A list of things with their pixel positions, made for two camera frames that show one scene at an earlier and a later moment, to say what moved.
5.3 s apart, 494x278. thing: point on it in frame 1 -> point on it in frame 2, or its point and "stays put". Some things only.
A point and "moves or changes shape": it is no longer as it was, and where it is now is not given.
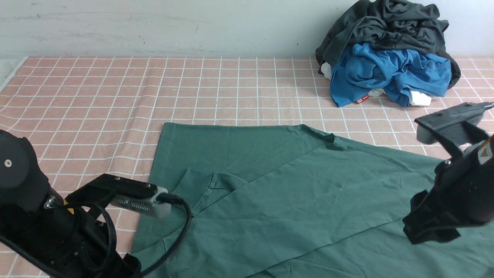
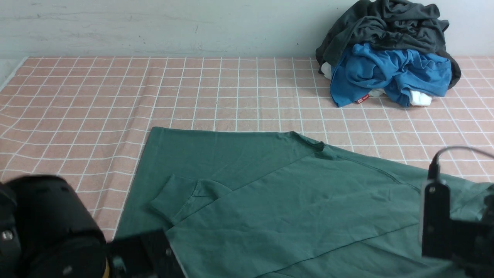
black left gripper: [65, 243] -> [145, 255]
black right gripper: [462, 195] -> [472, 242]
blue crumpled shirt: [354, 73] stays put
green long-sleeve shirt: [267, 200] moves or changes shape
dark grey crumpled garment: [414, 27] stays put
